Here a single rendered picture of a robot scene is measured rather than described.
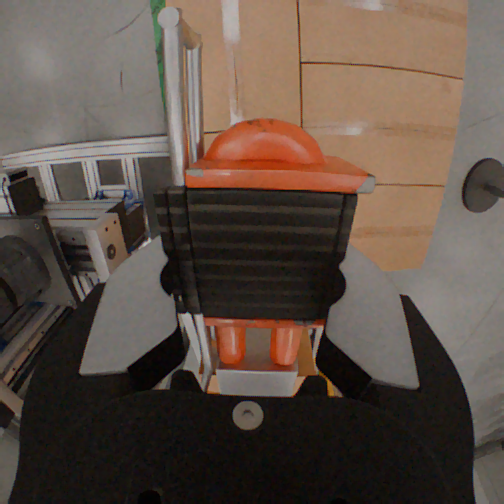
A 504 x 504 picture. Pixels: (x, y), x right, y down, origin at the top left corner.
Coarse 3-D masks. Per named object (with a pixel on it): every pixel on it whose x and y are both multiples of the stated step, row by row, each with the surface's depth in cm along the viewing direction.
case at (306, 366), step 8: (304, 336) 87; (216, 344) 84; (304, 344) 84; (304, 352) 81; (312, 352) 81; (304, 360) 78; (312, 360) 78; (200, 368) 75; (304, 368) 75; (312, 368) 75; (200, 376) 74; (216, 376) 73; (304, 376) 73; (216, 384) 76; (296, 384) 75
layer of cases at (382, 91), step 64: (192, 0) 52; (256, 0) 52; (320, 0) 51; (384, 0) 49; (448, 0) 46; (256, 64) 62; (320, 64) 61; (384, 64) 60; (448, 64) 57; (320, 128) 72; (384, 128) 70; (448, 128) 68; (384, 192) 82; (384, 256) 96
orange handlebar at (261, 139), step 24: (264, 120) 9; (216, 144) 10; (240, 144) 9; (264, 144) 9; (288, 144) 9; (312, 144) 9; (216, 336) 16; (240, 336) 16; (288, 336) 15; (240, 360) 17; (288, 360) 16
